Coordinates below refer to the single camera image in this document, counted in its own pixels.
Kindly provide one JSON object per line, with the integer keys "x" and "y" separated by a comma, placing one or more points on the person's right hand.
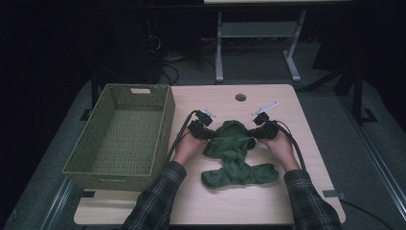
{"x": 282, "y": 150}

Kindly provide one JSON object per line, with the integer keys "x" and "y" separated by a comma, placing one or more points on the black metal stand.
{"x": 357, "y": 96}
{"x": 94, "y": 92}

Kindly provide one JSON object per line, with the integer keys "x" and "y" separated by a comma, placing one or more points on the green woven basket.
{"x": 127, "y": 137}

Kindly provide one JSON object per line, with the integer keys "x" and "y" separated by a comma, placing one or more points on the dark green cloth garment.
{"x": 233, "y": 143}

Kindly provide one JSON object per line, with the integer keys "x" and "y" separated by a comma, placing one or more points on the person's left hand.
{"x": 186, "y": 148}

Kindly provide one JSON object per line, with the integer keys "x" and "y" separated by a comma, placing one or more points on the grey tape piece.
{"x": 333, "y": 194}

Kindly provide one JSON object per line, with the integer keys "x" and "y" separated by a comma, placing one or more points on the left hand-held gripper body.
{"x": 198, "y": 127}

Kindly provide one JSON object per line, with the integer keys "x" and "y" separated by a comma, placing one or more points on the grey metal table frame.
{"x": 258, "y": 29}

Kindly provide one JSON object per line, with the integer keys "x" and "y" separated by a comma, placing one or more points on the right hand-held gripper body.
{"x": 270, "y": 130}

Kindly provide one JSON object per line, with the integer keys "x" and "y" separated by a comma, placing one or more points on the dark round table grommet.
{"x": 240, "y": 97}

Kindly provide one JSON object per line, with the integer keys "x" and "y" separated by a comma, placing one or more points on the grey metal floor rail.
{"x": 376, "y": 153}
{"x": 57, "y": 204}

